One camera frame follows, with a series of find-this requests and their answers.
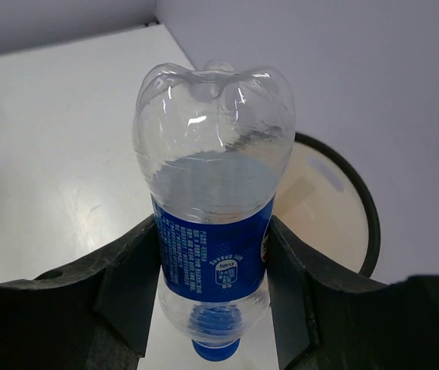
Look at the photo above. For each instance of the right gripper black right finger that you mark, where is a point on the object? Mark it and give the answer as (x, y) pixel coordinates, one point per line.
(326, 316)

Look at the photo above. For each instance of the white bin with black rim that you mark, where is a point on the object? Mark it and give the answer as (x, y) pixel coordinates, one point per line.
(326, 204)

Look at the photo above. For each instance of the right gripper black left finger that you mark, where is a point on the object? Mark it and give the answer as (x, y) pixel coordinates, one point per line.
(93, 313)

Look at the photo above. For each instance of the clear bottle blue label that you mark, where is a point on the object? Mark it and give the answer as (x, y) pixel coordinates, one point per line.
(212, 145)

